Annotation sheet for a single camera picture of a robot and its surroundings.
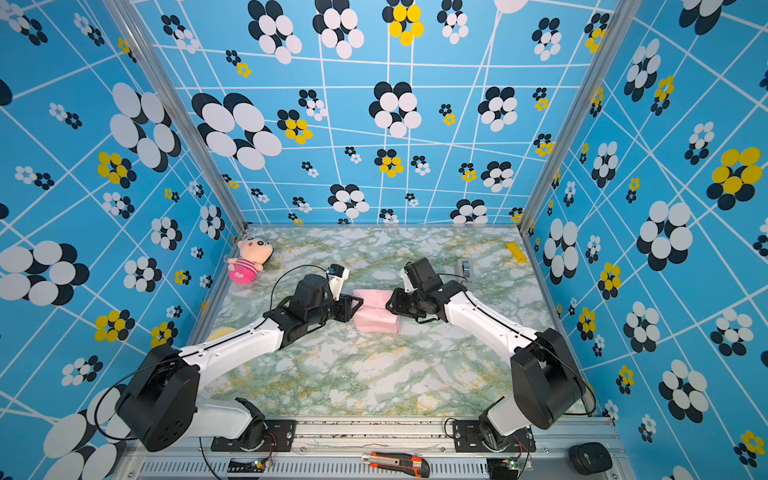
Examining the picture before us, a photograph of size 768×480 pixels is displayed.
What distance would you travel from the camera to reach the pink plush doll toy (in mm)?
1009

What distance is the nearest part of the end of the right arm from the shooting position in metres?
0.61

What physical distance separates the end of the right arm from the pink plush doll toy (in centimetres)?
53
